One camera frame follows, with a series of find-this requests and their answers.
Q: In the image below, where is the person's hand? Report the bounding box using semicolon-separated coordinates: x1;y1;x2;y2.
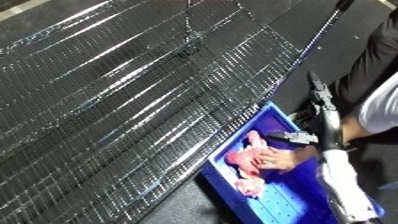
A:
252;144;320;175

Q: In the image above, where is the pink soft toy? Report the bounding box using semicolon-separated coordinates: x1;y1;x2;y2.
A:
222;129;272;199

